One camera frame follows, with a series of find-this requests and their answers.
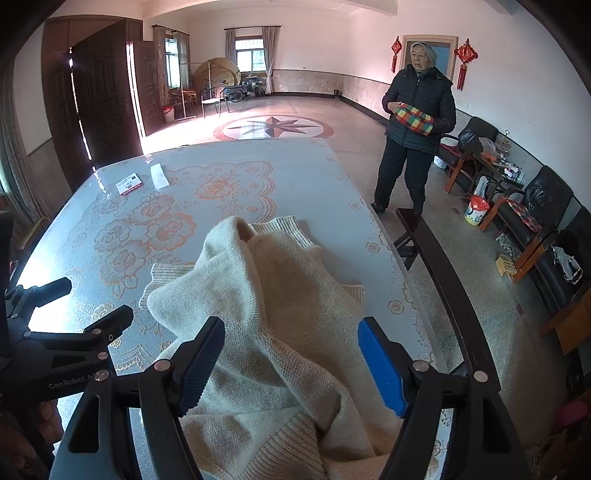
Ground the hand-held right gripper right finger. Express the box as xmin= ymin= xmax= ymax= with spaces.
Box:
xmin=358 ymin=316 xmax=532 ymax=480

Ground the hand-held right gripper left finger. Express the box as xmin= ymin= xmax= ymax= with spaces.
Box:
xmin=48 ymin=316 xmax=227 ymax=480

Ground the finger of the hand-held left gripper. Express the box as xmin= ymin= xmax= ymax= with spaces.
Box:
xmin=27 ymin=305 xmax=135 ymax=365
xmin=4 ymin=277 xmax=73 ymax=324

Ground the cream knit sweater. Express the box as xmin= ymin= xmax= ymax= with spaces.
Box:
xmin=139 ymin=215 xmax=402 ymax=480

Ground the person's left hand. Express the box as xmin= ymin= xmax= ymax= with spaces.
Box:
xmin=28 ymin=399 xmax=65 ymax=446

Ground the dark wooden bench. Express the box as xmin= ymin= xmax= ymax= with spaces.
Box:
xmin=394 ymin=208 xmax=502 ymax=393

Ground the grey curtain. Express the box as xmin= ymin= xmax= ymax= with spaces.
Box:
xmin=262 ymin=27 xmax=281 ymax=95
xmin=175 ymin=32 xmax=191 ymax=90
xmin=153 ymin=25 xmax=169 ymax=112
xmin=0 ymin=69 xmax=51 ymax=222
xmin=224 ymin=28 xmax=238 ymax=70

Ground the floral lace tablecloth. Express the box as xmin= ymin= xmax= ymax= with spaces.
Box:
xmin=7 ymin=137 xmax=462 ymax=480

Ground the white red plastic bag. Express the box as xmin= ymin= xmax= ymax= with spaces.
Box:
xmin=464 ymin=175 xmax=490 ymax=227

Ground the black leather armchair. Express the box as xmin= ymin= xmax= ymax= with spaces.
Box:
xmin=480 ymin=165 xmax=575 ymax=250
xmin=438 ymin=116 xmax=500 ymax=195
xmin=522 ymin=222 xmax=591 ymax=365

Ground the dark wooden double door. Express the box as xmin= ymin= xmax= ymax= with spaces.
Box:
xmin=41 ymin=16 xmax=164 ymax=174

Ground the red plaid cushion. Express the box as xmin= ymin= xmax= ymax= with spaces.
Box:
xmin=505 ymin=198 xmax=543 ymax=232

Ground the wooden side table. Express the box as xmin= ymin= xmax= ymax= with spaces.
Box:
xmin=475 ymin=134 xmax=527 ymax=208

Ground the light rattan chair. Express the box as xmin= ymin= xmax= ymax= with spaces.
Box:
xmin=168 ymin=88 xmax=199 ymax=116

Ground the colourful checkered cloth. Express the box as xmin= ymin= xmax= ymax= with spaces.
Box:
xmin=392 ymin=102 xmax=437 ymax=137

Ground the small barred window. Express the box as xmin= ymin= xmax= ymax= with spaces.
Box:
xmin=165 ymin=37 xmax=180 ymax=90
xmin=235 ymin=37 xmax=266 ymax=72

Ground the dark bicycle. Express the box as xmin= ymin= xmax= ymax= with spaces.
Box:
xmin=226 ymin=74 xmax=266 ymax=103

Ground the round bamboo tray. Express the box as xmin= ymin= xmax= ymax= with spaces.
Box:
xmin=191 ymin=58 xmax=243 ymax=93

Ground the metal frame chair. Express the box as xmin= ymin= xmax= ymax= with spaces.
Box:
xmin=201 ymin=84 xmax=230 ymax=118

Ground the framed wall picture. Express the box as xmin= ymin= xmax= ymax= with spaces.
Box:
xmin=401 ymin=34 xmax=458 ymax=79

